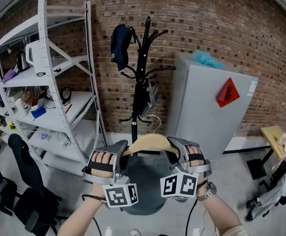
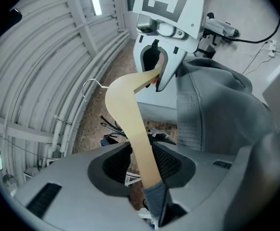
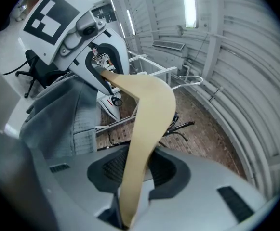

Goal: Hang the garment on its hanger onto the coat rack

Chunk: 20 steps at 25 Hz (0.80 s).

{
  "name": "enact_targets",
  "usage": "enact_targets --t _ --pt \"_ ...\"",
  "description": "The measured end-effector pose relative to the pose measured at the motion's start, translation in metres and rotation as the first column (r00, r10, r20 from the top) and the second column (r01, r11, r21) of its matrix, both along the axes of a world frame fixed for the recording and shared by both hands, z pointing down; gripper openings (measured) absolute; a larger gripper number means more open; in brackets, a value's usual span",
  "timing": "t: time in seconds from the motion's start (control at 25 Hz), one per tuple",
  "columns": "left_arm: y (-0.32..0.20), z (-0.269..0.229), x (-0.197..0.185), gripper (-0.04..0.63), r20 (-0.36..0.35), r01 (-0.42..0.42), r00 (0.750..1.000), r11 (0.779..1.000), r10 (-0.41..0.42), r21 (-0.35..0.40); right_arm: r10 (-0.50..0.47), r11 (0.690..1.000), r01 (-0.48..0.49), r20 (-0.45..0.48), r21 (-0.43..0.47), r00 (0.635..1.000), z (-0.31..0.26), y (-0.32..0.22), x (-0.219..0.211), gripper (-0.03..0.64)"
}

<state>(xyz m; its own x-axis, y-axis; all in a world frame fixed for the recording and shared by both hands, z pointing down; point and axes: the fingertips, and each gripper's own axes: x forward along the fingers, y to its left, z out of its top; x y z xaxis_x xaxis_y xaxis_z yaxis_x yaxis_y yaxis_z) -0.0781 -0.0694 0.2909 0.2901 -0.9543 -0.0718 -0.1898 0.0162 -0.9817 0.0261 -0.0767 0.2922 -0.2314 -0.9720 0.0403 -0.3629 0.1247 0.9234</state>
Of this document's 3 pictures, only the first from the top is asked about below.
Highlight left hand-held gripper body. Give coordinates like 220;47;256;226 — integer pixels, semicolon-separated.
82;139;139;209

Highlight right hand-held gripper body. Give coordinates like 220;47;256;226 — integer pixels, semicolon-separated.
159;136;212;203

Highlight dark grey garment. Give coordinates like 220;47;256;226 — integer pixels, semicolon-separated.
122;153;175;216

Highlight wooden clothes hanger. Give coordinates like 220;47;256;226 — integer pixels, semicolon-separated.
122;114;180;157

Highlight black coat rack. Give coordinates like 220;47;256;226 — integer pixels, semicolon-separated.
110;16;177;157

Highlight person's left forearm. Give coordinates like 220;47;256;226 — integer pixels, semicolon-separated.
56;184;109;236

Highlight person's right hand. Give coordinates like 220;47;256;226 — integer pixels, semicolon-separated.
186;144;205;167

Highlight person's left hand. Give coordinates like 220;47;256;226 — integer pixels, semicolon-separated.
90;150;116;179

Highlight silver wristwatch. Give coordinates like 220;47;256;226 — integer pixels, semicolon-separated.
196;181;217;202

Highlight grey refrigerator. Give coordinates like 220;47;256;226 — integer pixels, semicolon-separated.
168;52;259;162

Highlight grey bag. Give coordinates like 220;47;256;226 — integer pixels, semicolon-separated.
139;80;160;118

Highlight red diamond sticker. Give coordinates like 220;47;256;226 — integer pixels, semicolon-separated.
216;77;240;108

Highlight wooden table with black legs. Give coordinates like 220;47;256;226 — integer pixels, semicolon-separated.
246;125;286;180

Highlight light wooden stand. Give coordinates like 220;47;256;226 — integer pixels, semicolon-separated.
273;133;286;157

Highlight blue cloth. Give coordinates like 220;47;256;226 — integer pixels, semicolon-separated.
31;107;47;119

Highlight blue white label sticker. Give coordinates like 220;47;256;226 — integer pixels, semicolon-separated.
246;77;259;97

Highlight dried brown flowers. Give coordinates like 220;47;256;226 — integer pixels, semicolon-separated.
22;87;41;107

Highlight white cup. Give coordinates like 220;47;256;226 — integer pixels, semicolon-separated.
14;98;28;117

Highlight dark blue cap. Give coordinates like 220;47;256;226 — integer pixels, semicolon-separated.
110;24;136;71

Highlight white electric kettle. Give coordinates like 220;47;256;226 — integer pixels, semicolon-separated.
25;40;47;75

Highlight purple cloth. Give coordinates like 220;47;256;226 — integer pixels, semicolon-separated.
1;67;19;83

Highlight black steel kettle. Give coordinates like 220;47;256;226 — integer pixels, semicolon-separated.
16;51;31;73

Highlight black wrist strap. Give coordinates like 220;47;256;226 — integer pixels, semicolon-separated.
82;194;106;203

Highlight black cable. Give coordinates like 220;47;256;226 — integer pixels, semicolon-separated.
185;199;199;236

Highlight white coiled cable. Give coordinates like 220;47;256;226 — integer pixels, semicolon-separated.
56;131;71;146

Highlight black power cord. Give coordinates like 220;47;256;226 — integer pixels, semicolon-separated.
36;68;62;78

